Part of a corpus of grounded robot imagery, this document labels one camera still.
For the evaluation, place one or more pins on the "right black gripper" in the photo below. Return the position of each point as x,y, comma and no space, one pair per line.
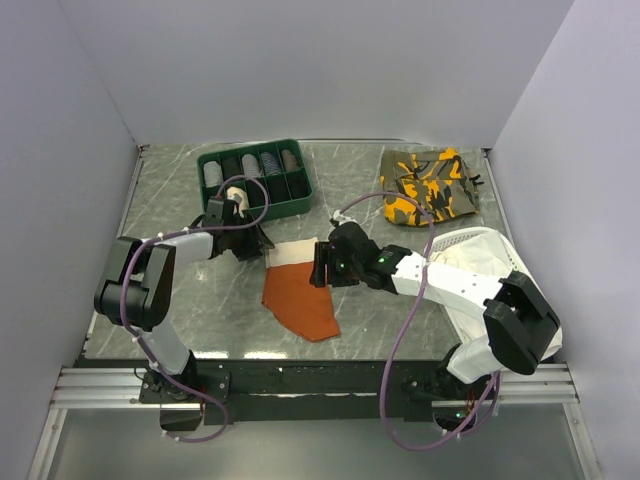
325,253

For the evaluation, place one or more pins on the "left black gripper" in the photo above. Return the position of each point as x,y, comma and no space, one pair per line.
256,240

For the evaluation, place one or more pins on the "orange underwear beige waistband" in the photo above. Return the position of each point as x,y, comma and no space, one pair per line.
303,309

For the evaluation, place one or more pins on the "green divided organizer tray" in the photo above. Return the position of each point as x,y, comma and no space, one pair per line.
285,195

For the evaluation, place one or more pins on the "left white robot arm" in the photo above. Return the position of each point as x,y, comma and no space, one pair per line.
136,285

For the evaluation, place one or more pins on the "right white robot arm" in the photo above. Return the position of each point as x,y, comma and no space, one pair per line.
520,327

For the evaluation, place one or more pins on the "beige rolled underwear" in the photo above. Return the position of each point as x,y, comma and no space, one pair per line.
239,196

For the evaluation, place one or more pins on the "blue striped rolled sock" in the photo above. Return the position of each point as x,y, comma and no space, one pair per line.
271,164

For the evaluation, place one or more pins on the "white grey rolled sock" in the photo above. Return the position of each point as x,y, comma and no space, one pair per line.
251,166

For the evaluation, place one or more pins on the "dark grey rolled sock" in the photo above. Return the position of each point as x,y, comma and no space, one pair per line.
231,167

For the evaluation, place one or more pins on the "brown rolled sock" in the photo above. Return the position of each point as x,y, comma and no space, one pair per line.
290,161

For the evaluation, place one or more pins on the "grey striped rolled sock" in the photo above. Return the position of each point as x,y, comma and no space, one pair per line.
212,174

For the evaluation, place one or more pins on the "camouflage orange shorts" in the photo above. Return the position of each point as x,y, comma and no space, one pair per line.
434,183

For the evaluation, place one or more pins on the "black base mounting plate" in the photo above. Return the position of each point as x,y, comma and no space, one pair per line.
251,390

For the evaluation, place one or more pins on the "white laundry basket with cloth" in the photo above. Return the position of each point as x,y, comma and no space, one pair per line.
486,251

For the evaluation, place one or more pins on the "aluminium rail frame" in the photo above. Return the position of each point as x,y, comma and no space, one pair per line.
119,388

